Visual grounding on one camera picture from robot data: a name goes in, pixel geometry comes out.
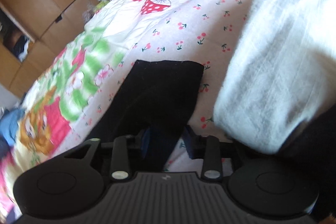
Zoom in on white folded garment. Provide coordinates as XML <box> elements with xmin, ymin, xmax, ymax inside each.
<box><xmin>214</xmin><ymin>0</ymin><xmax>335</xmax><ymax>154</ymax></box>

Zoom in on plastic bags by wardrobe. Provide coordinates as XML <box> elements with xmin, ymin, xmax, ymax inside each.
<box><xmin>82</xmin><ymin>0</ymin><xmax>110</xmax><ymax>23</ymax></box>

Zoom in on floral cartoon bed sheet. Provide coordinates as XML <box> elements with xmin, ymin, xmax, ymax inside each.
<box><xmin>1</xmin><ymin>0</ymin><xmax>252</xmax><ymax>218</ymax></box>

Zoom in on blue folded cloth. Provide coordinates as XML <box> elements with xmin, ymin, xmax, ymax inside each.
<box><xmin>1</xmin><ymin>108</ymin><xmax>25</xmax><ymax>149</ymax></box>

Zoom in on wooden wardrobe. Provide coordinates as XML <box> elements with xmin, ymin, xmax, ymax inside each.
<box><xmin>1</xmin><ymin>0</ymin><xmax>98</xmax><ymax>97</ymax></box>

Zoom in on black pants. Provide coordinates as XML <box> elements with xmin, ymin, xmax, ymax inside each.
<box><xmin>88</xmin><ymin>60</ymin><xmax>204</xmax><ymax>172</ymax></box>

